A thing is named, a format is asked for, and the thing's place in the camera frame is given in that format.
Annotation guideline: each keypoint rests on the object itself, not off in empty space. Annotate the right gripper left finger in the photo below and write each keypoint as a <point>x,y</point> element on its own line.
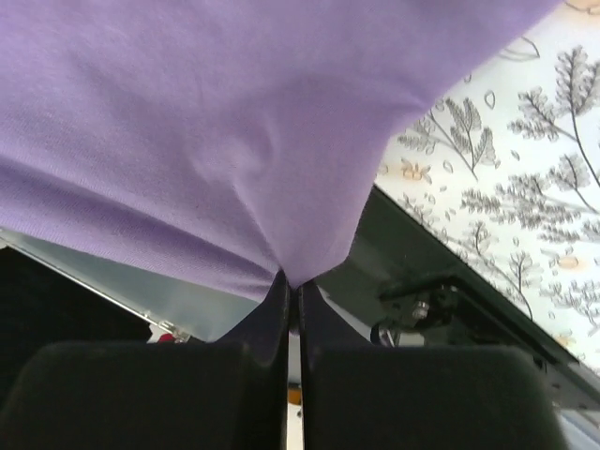
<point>227,394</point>

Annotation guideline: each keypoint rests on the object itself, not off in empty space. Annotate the floral table mat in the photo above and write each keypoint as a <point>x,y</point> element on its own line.
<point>504,170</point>

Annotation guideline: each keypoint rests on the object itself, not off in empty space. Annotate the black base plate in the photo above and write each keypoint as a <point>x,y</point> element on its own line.
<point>400,278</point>

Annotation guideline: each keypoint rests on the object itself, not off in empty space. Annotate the purple t shirt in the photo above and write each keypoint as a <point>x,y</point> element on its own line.
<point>221,142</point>

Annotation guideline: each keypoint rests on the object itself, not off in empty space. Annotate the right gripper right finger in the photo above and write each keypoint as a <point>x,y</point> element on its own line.
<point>357,395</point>

